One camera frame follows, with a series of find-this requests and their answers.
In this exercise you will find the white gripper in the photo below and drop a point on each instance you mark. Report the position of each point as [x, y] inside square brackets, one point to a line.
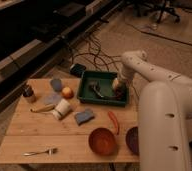
[120, 83]

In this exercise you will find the dark grapes bunch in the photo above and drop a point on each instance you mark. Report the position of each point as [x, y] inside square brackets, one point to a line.
[119, 94]

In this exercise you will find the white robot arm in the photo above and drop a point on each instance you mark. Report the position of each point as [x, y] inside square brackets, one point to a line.
[165, 104]

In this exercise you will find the red bowl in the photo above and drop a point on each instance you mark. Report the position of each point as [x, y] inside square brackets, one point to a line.
[102, 142]

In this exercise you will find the green plastic tray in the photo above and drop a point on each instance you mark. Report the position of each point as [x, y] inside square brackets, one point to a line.
[105, 79]

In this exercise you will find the red chili pepper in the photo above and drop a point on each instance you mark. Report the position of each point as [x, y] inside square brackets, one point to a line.
[115, 122]

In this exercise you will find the black power box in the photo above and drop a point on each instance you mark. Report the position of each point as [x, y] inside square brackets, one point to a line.
[77, 69]

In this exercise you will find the apple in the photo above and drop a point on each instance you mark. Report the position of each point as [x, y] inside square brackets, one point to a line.
[67, 92]

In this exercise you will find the blue sponge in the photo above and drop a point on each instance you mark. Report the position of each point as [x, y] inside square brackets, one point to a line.
[84, 116]

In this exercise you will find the white paper cup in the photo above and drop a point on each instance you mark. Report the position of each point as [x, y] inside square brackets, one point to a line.
[62, 109]

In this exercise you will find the clear plastic lid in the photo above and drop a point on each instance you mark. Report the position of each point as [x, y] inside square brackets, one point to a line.
[52, 98]

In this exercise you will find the banana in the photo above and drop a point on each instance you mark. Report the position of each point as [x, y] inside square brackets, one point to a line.
[45, 108]

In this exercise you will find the wooden table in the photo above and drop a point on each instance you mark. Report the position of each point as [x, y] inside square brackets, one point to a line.
[33, 132]

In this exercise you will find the small dark-lidded jar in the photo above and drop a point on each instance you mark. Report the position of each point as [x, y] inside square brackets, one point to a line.
[29, 94]

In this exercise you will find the black office chair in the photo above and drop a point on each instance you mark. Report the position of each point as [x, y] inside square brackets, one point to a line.
[144, 7]

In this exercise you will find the silver fork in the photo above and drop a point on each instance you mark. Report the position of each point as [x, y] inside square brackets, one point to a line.
[48, 151]

